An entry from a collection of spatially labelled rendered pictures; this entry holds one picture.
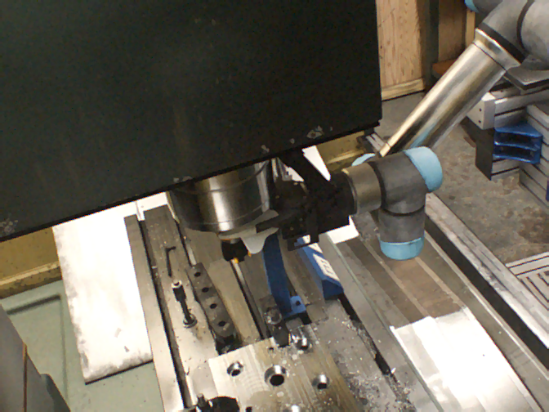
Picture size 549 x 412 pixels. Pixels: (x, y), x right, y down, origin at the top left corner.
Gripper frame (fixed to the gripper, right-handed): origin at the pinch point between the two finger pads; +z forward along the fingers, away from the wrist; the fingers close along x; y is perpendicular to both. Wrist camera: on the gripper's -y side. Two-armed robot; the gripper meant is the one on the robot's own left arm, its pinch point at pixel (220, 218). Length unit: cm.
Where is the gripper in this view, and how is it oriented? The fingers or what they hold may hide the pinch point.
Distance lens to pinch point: 93.5
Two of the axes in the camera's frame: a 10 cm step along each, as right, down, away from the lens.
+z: -9.4, 2.8, -1.7
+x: -3.0, -5.4, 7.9
